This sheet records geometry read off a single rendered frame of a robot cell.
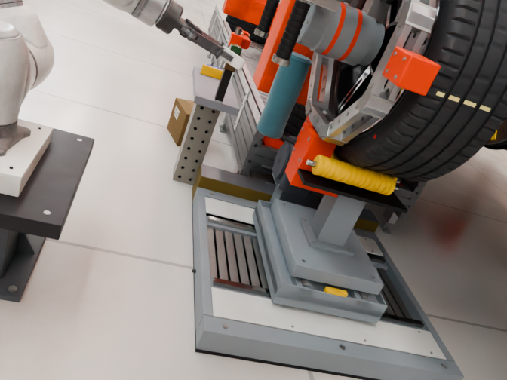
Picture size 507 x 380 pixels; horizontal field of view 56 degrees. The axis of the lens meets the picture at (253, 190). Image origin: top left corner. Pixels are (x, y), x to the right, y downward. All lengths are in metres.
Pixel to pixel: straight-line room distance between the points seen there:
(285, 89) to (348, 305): 0.68
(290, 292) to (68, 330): 0.61
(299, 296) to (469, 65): 0.78
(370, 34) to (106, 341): 1.03
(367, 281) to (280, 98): 0.62
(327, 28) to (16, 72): 0.75
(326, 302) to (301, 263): 0.15
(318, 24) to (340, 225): 0.64
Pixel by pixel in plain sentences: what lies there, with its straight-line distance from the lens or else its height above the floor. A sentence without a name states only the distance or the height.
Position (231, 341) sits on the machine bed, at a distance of 1.34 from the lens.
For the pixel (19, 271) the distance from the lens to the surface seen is 1.45.
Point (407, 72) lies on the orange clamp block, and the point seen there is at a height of 0.85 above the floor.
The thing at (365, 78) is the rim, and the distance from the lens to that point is 1.49.
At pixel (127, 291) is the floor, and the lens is 1.47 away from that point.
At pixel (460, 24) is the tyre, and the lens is 1.17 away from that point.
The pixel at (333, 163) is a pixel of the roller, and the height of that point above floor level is 0.53.
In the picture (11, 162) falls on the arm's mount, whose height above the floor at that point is 0.35.
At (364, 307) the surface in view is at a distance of 1.57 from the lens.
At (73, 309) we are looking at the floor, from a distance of 1.38.
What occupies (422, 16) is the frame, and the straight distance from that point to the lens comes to 1.16.
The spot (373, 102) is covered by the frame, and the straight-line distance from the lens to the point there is 1.17.
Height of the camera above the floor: 0.94
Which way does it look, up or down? 24 degrees down
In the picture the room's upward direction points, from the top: 22 degrees clockwise
